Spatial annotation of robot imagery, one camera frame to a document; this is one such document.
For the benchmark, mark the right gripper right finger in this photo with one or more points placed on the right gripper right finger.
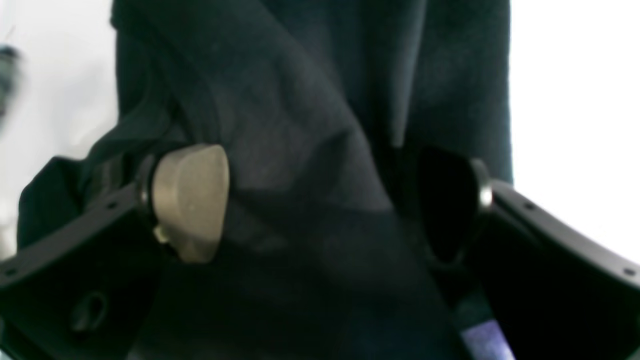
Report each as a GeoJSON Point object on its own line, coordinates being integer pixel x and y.
{"type": "Point", "coordinates": [556, 294]}

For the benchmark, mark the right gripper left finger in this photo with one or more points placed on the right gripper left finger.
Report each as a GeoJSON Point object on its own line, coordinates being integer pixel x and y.
{"type": "Point", "coordinates": [83, 291]}

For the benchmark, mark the black T-shirt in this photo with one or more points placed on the black T-shirt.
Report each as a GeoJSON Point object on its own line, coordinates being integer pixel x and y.
{"type": "Point", "coordinates": [322, 107]}

